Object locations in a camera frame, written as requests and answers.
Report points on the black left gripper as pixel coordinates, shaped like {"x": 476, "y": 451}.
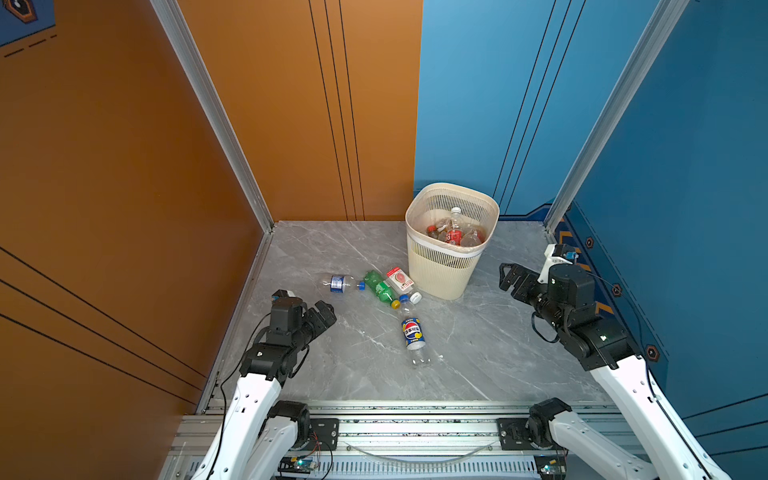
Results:
{"x": 319, "y": 325}

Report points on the aluminium corner post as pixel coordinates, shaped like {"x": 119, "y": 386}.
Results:
{"x": 653, "y": 38}
{"x": 176, "y": 29}

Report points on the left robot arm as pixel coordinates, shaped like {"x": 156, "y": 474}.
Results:
{"x": 259, "y": 428}

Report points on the cream plastic waste bin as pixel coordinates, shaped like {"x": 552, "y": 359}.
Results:
{"x": 438, "y": 268}

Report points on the left aluminium corner post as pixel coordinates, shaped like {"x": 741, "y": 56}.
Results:
{"x": 176, "y": 29}

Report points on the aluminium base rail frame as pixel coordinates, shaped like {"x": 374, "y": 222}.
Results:
{"x": 391, "y": 441}

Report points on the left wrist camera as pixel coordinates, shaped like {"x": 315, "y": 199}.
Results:
{"x": 282, "y": 293}

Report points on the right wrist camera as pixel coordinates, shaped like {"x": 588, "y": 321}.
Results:
{"x": 557, "y": 254}

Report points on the red Qoo drink bottle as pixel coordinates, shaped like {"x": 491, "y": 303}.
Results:
{"x": 453, "y": 227}

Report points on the small green soda bottle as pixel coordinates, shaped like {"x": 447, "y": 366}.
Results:
{"x": 376, "y": 283}

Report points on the right aluminium corner post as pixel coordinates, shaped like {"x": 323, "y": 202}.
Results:
{"x": 653, "y": 38}

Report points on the clear bottle red label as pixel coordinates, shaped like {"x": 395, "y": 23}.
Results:
{"x": 436, "y": 232}

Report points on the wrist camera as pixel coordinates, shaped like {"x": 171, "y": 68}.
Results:
{"x": 557, "y": 254}
{"x": 282, "y": 293}

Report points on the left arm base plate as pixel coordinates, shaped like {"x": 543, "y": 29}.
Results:
{"x": 318, "y": 435}

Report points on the green circuit board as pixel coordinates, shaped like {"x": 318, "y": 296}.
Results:
{"x": 551, "y": 467}
{"x": 296, "y": 465}

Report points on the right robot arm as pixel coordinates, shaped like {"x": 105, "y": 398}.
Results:
{"x": 614, "y": 360}

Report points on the right green circuit board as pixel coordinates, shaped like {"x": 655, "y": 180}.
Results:
{"x": 551, "y": 467}

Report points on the Pepsi label clear bottle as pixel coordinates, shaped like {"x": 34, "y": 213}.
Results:
{"x": 413, "y": 334}

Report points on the small clear bottle blue label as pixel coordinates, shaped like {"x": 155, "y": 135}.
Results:
{"x": 341, "y": 283}

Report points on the bottle with watermelon label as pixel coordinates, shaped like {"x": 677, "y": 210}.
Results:
{"x": 403, "y": 285}

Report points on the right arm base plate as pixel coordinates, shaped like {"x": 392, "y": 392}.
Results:
{"x": 516, "y": 435}

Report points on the left green circuit board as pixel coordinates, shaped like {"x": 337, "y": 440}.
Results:
{"x": 296, "y": 465}

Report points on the orange red label bottle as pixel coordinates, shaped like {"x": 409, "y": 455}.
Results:
{"x": 473, "y": 236}

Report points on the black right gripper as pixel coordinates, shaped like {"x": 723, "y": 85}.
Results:
{"x": 528, "y": 277}

